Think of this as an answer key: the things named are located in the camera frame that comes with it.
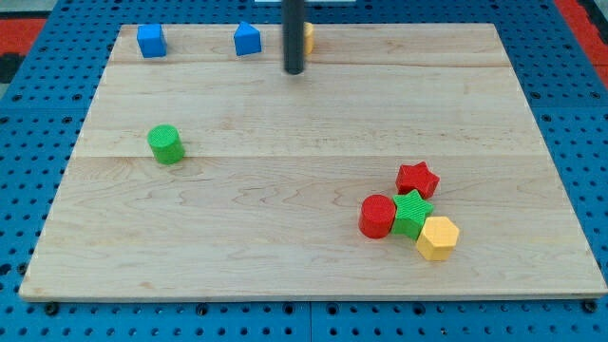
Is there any blue cube block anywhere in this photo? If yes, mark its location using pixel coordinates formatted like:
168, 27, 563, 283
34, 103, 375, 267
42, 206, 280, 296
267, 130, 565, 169
137, 24, 166, 58

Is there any red cylinder block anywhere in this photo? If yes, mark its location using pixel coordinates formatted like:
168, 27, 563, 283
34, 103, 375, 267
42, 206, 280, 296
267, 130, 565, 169
358, 194, 396, 238

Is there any wooden board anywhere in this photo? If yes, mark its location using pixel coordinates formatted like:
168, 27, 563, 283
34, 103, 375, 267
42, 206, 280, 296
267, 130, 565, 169
19, 24, 607, 303

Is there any red star block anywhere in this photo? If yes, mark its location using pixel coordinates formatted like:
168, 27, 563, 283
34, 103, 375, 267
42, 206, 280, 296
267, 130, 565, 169
395, 161, 440, 200

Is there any green star block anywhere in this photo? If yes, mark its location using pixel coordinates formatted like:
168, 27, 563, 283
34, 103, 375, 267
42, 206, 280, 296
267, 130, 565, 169
391, 190, 434, 240

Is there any green cylinder block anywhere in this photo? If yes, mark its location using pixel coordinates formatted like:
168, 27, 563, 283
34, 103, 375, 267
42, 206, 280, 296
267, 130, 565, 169
146, 124, 185, 164

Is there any yellow block behind rod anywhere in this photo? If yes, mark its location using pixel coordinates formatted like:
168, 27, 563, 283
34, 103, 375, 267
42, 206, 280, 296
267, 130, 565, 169
304, 22, 314, 56

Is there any blue triangular prism block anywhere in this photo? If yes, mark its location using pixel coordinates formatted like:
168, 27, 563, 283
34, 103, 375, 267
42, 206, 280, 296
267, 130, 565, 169
233, 21, 262, 56

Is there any yellow hexagon block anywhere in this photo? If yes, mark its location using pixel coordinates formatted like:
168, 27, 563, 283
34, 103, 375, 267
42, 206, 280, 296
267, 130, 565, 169
415, 217, 460, 261

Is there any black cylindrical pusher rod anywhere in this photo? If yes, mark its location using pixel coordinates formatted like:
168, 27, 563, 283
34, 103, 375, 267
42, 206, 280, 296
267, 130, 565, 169
281, 0, 305, 75

